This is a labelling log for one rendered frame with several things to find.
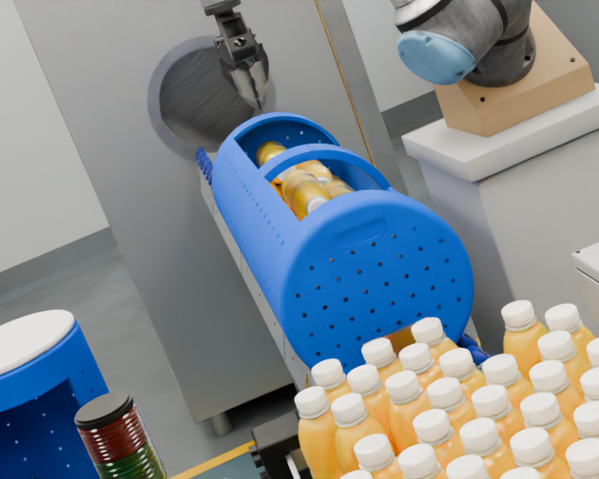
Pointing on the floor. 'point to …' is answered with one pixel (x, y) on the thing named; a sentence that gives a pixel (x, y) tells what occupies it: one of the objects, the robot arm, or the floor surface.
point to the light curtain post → (359, 91)
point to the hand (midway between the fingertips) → (259, 104)
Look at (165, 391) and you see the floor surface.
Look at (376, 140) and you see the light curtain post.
